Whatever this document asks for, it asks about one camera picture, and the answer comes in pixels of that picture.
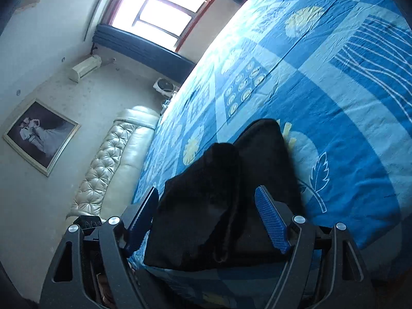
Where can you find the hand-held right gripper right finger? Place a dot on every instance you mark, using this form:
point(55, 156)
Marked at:
point(272, 219)

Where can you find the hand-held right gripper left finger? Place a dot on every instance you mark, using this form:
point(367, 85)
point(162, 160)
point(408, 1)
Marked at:
point(143, 217)

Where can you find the black pants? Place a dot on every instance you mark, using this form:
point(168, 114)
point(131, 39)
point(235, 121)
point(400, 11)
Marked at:
point(206, 206)

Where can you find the cream tufted leather headboard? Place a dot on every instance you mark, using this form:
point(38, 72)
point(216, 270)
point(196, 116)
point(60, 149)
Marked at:
point(112, 161)

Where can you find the white box fan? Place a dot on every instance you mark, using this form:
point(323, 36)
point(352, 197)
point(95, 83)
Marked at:
point(164, 87)

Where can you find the blue patterned bed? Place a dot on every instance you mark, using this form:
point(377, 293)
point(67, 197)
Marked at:
point(338, 103)

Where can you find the white air conditioner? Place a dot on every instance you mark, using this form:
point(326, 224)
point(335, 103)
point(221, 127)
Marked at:
point(84, 68)

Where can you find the blue curtain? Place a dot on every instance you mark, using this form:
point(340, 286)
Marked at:
point(141, 48)

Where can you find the window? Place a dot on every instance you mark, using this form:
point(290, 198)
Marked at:
point(167, 9)

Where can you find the framed wall picture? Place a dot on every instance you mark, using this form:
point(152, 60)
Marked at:
point(40, 136)

